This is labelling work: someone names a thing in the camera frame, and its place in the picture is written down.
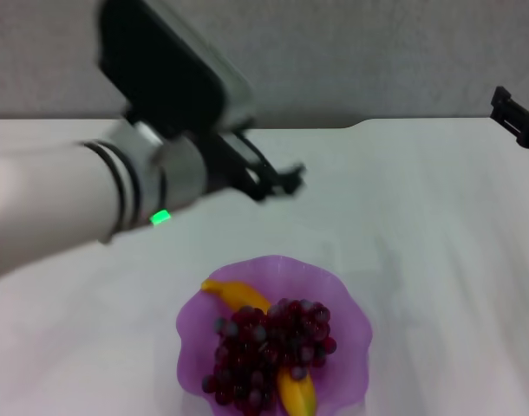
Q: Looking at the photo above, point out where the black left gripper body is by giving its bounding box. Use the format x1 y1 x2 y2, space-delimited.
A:
198 131 278 204

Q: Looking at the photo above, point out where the yellow banana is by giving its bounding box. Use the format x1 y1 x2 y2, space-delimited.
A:
200 279 317 415

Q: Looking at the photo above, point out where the dark red grape bunch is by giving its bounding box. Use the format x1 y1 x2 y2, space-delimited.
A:
201 297 337 411

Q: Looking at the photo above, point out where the purple wavy plastic bowl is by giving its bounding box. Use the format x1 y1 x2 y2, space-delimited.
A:
175 254 374 416

